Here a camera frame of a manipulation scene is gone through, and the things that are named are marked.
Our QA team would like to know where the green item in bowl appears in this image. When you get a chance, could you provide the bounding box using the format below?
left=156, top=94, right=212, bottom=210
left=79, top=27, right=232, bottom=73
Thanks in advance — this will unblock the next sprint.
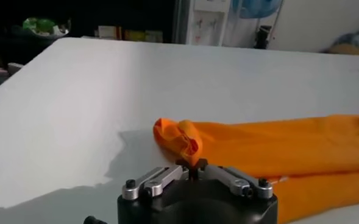
left=22, top=16, right=72, bottom=39

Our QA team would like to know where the small black device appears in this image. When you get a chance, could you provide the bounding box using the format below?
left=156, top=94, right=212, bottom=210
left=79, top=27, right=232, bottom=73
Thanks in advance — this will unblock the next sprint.
left=254, top=25, right=273, bottom=50

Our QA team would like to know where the white red medicine box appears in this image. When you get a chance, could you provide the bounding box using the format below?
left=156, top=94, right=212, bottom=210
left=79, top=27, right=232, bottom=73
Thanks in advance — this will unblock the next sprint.
left=97, top=26, right=122, bottom=40

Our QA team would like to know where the white green medicine box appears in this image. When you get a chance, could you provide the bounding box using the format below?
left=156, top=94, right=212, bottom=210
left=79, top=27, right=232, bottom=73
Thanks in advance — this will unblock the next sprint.
left=144, top=29, right=164, bottom=43

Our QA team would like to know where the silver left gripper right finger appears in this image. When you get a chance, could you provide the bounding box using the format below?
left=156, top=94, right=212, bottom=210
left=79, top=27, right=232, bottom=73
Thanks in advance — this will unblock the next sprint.
left=194, top=157, right=274, bottom=200

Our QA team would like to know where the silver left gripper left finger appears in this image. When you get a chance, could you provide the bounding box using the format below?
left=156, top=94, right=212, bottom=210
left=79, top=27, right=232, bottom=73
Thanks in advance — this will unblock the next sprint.
left=121, top=158, right=194, bottom=201

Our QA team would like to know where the white water dispenser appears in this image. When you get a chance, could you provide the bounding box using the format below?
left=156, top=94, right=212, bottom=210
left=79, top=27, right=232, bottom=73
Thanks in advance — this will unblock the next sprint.
left=185, top=0, right=232, bottom=47

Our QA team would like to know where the gray plastic bag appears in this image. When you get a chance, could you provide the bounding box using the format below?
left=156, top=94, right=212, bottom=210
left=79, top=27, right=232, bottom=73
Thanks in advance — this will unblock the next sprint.
left=331, top=27, right=359, bottom=49

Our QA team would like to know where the yellow green medicine box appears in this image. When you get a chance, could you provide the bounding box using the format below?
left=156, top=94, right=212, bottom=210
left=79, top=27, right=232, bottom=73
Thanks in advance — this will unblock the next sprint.
left=124, top=29, right=146, bottom=42

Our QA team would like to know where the small yellow cardboard box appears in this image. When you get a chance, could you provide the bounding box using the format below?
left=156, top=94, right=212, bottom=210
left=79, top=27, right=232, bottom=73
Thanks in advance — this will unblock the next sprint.
left=327, top=42, right=359, bottom=56

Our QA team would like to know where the capped blue water jug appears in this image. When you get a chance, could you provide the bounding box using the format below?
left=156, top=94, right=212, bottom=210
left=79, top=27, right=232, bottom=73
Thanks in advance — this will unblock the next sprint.
left=231, top=0, right=283, bottom=19

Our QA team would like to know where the orange t-shirt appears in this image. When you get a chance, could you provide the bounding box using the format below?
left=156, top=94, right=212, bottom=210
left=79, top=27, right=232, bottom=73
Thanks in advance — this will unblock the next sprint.
left=153, top=111, right=359, bottom=224

